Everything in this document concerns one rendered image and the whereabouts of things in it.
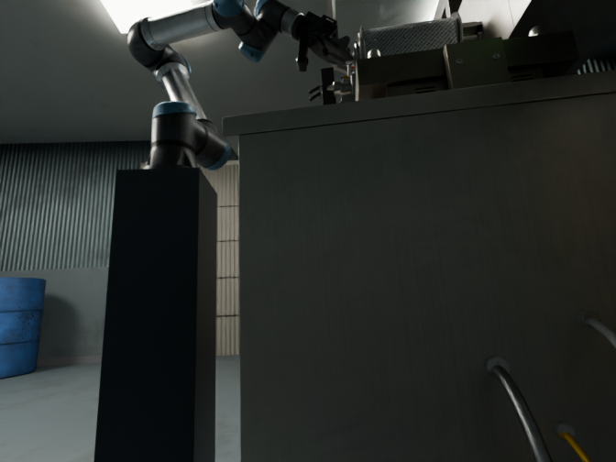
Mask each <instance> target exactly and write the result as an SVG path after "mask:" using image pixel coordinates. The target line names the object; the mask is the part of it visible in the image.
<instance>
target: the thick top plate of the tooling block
mask: <svg viewBox="0 0 616 462"><path fill-rule="evenodd" d="M502 43H503V48H504V52H505V56H506V61H507V65H508V70H509V71H511V70H519V69H526V68H533V67H541V66H542V70H543V74H544V77H545V78H551V77H558V76H563V75H564V74H565V73H566V72H567V71H568V70H569V69H570V68H571V67H572V66H573V64H574V63H575V62H576V61H577V60H578V59H579V54H578V48H577V44H576V41H575V37H574V33H573V30H569V31H563V32H556V33H549V34H543V35H535V36H529V37H522V38H509V39H503V40H502ZM443 51H444V48H441V49H428V50H421V51H414V52H407V53H401V54H393V55H387V56H379V57H373V58H366V59H359V60H357V64H356V101H362V100H369V99H377V98H384V97H385V93H386V88H387V85H394V84H402V83H416V82H423V81H431V80H438V79H445V78H446V67H445V61H444V55H443Z"/></svg>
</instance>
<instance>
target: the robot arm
mask: <svg viewBox="0 0 616 462"><path fill-rule="evenodd" d="M255 16H256V17H255ZM255 16H254V15H253V13H252V12H251V10H250V9H249V8H248V6H247V4H246V3H245V0H212V1H209V2H206V3H203V4H199V5H195V6H192V7H188V8H185V9H183V10H180V11H176V12H173V13H170V14H167V15H164V16H159V17H156V18H153V17H151V16H145V17H142V18H140V19H138V20H137V21H135V22H134V23H133V24H132V25H131V27H130V28H129V30H128V32H127V38H126V39H127V45H128V48H129V51H130V53H131V54H132V56H133V57H134V58H135V60H136V61H138V62H139V63H140V64H142V65H143V66H144V67H145V68H147V69H148V70H149V71H151V72H152V73H153V74H154V76H155V78H156V80H157V82H158V84H159V86H160V87H161V88H163V89H164V90H166V92H167V94H168V97H169V98H170V101H167V102H162V103H159V104H157V105H156V106H155V107H154V109H153V117H152V118H151V121H152V130H151V149H150V155H149V157H148V160H147V163H146V165H145V167H144V169H172V168H198V165H200V166H202V167H203V168H205V169H208V170H210V171H215V170H218V169H220V168H222V167H223V166H224V165H225V164H226V163H227V161H228V159H229V156H230V154H231V147H230V146H229V144H228V143H227V142H226V140H225V139H224V138H222V137H221V136H220V134H219V133H218V131H217V128H216V127H215V124H214V123H213V122H212V121H211V120H209V119H207V118H206V116H205V114H204V111H203V109H202V107H201V106H200V104H199V102H198V100H197V98H196V96H195V94H194V92H193V89H192V87H191V85H190V84H189V81H190V79H191V75H190V74H192V70H191V66H190V64H189V62H188V61H187V60H186V59H185V58H184V57H183V56H182V55H181V54H179V53H178V52H177V51H176V50H175V49H174V48H173V47H172V46H170V45H169V44H171V43H175V42H179V41H182V40H186V39H192V38H196V37H199V36H202V35H206V34H210V33H214V32H216V31H220V30H224V29H228V28H232V29H233V30H234V31H235V33H236V34H237V35H238V37H239V38H240V39H241V40H242V42H241V45H240V46H239V49H240V51H241V53H242V54H243V55H244V56H245V57H246V58H247V59H249V60H250V61H252V62H255V63H258V62H260V60H261V59H262V57H263V56H264V55H265V54H266V51H267V50H268V48H269V47H270V44H271V43H272V41H273V40H274V39H275V38H276V36H277V34H278V33H279V32H280V33H281V34H284V35H286V36H287V37H289V38H291V39H295V40H297V41H299V50H298V58H297V60H296V62H297V65H298V68H299V72H306V70H307V65H308V62H309V61H308V49H311V50H312V52H313V53H314V54H316V55H317V56H319V57H320V58H322V59H323V60H324V61H327V62H329V63H332V64H335V65H352V64H353V63H352V64H346V63H345V60H350V61H352V60H353V59H354V58H353V56H352V55H351V54H350V48H348V44H349V42H350V37H349V36H344V37H342V38H338V27H337V22H338V21H336V20H334V19H333V18H331V17H329V16H326V15H323V16H322V17H319V16H317V15H315V14H313V13H312V12H310V11H308V13H307V14H306V15H305V16H304V15H303V13H301V12H299V11H297V10H295V9H293V8H290V7H289V6H287V5H285V4H283V3H281V2H279V1H278V0H258V1H257V6H256V7H255ZM327 18H328V19H330V20H332V21H334V22H331V21H329V20H327ZM328 51H330V52H328ZM197 164H198V165H197Z"/></svg>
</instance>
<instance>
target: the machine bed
mask: <svg viewBox="0 0 616 462"><path fill-rule="evenodd" d="M611 93H616V70H611V71H597V72H590V73H581V74H574V75H567V76H558V77H551V78H543V79H536V80H528V81H520V82H506V83H498V84H491V85H483V86H476V87H468V88H460V89H453V90H444V91H437V92H430V93H415V94H407V95H400V96H392V97H384V98H377V99H369V100H362V101H354V102H346V103H339V104H324V105H317V106H309V107H301V108H293V109H286V110H279V111H270V112H263V113H255V114H248V115H233V116H226V117H223V138H224V139H225V141H226V142H227V143H228V144H229V146H230V147H231V148H232V149H233V151H234V152H235V153H236V154H237V155H238V136H240V135H248V134H257V133H265V132H272V131H281V130H289V129H297V128H306V127H320V126H329V125H337V124H345V123H353V122H361V121H369V120H378V119H386V118H394V117H402V116H418V115H426V114H433V113H442V112H450V111H458V110H467V109H474V108H482V107H491V106H499V105H514V104H522V103H531V102H539V101H546V100H555V99H563V98H571V97H580V96H587V95H595V94H611Z"/></svg>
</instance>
